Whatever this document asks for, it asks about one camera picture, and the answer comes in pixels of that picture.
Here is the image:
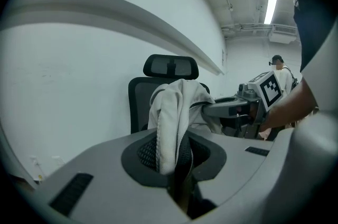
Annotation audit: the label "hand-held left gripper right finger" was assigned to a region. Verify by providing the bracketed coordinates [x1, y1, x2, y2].
[187, 111, 338, 224]

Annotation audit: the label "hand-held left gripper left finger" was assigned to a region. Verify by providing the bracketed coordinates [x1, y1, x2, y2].
[34, 128, 191, 224]

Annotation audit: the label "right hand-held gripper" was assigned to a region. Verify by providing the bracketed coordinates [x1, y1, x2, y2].
[201, 70, 285, 139]

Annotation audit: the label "white fabric bag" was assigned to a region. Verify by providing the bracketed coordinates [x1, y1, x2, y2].
[147, 78, 225, 218]

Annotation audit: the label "black mesh office chair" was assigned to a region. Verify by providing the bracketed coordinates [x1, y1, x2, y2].
[128, 54, 211, 135]

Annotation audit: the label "person's right forearm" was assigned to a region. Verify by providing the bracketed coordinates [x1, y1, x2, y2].
[259, 77, 319, 132]

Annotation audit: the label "white ceiling pipes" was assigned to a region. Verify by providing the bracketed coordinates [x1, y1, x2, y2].
[221, 22, 273, 39]

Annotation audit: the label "white air conditioner unit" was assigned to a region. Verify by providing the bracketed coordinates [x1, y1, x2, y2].
[268, 24, 298, 44]

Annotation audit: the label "long ceiling light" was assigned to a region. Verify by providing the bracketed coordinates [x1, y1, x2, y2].
[264, 0, 279, 25]

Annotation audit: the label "grey wall ledge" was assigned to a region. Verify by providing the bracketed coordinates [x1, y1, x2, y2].
[0, 0, 226, 76]

